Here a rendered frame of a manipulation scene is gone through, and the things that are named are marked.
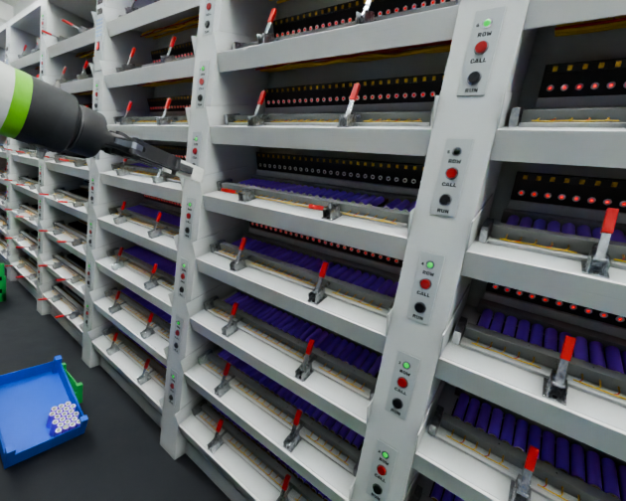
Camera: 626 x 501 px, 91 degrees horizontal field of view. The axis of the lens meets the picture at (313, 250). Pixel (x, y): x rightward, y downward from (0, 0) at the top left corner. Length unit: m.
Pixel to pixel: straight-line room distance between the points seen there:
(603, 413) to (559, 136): 0.38
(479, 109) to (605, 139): 0.16
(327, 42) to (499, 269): 0.55
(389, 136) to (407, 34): 0.17
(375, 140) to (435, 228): 0.20
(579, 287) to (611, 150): 0.18
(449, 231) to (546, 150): 0.17
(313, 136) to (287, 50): 0.22
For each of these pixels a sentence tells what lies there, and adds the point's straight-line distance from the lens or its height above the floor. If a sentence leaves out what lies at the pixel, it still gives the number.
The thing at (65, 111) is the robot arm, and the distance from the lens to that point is 0.59.
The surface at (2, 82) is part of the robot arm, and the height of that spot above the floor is 1.01.
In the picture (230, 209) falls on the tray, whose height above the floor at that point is 0.86.
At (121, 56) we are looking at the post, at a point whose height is 1.36.
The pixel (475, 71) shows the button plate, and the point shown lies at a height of 1.16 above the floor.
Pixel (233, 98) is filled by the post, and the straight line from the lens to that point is 1.01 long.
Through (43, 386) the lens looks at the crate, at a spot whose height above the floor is 0.09.
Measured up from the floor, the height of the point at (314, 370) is 0.53.
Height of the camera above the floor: 0.93
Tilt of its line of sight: 10 degrees down
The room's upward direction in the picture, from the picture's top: 10 degrees clockwise
